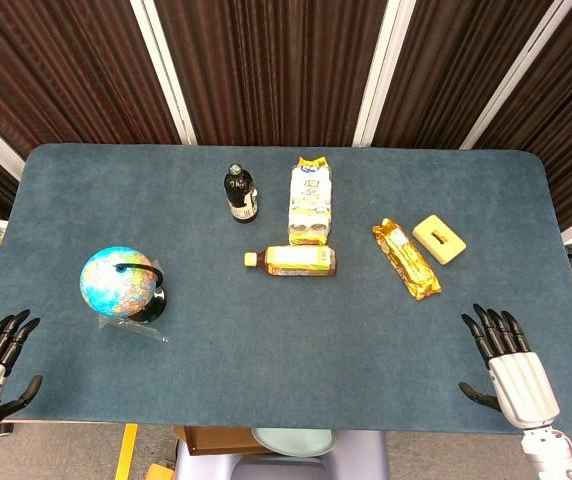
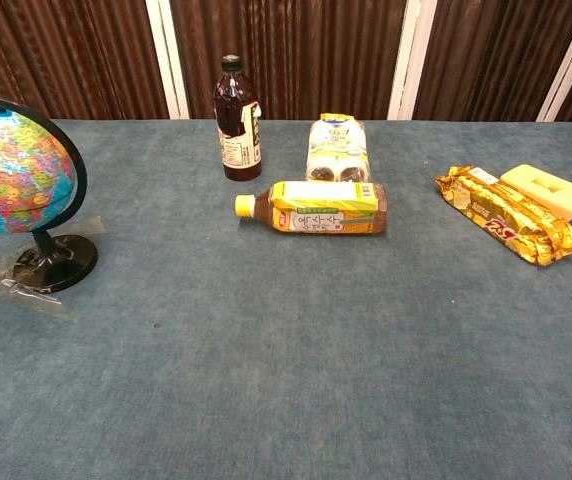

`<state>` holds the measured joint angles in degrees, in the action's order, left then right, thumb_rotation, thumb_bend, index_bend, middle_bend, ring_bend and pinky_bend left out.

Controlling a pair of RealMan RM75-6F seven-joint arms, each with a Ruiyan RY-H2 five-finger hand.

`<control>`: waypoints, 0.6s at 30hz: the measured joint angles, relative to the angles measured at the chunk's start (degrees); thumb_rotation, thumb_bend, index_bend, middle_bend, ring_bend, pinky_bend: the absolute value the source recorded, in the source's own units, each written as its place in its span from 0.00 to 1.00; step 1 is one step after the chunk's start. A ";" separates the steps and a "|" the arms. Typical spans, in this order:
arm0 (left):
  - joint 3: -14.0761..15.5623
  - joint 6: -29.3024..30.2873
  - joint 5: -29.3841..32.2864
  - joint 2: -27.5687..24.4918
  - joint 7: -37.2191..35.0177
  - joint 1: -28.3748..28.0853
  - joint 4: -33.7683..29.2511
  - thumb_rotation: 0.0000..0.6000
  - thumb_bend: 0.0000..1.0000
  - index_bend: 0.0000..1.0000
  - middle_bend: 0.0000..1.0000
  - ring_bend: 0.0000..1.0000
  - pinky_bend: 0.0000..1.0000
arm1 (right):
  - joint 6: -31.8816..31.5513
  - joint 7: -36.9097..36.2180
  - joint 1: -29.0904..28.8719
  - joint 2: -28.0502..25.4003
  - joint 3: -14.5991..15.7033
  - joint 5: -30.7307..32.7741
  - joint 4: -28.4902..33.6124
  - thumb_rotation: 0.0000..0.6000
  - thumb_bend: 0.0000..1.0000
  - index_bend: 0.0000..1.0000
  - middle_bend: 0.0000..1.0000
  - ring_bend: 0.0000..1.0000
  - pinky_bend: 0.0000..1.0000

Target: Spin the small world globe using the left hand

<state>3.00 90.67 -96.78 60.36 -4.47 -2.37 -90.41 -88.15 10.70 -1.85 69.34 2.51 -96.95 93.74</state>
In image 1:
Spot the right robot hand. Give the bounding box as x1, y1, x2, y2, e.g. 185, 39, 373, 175
458, 303, 562, 430

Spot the golden wrapped snack bar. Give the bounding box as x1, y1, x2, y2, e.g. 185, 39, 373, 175
371, 217, 443, 302

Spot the brown cardboard box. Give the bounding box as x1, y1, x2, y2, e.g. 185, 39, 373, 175
173, 425, 272, 457

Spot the pale green plate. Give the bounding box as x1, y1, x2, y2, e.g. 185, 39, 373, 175
250, 427, 338, 458

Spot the yellow cap tea bottle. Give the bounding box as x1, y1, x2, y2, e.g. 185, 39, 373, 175
243, 244, 338, 278

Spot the small world globe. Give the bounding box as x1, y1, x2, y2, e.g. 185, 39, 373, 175
79, 245, 159, 318

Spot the yellow rectangular block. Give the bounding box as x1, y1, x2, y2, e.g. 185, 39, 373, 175
411, 214, 468, 266

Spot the dark glass bottle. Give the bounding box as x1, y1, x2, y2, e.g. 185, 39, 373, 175
223, 162, 259, 224

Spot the yellow white snack package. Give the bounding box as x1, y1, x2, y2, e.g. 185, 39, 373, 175
287, 155, 334, 247

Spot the yellow floor tape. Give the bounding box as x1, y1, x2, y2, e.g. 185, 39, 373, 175
114, 423, 139, 480

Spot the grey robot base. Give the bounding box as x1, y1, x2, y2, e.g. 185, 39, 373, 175
171, 427, 391, 480

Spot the blue table mat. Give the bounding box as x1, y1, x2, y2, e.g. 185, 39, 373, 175
0, 143, 572, 437

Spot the clear plastic sheet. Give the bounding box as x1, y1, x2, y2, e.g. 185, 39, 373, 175
96, 314, 171, 344

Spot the black globe stand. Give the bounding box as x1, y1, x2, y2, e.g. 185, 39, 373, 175
113, 261, 168, 323

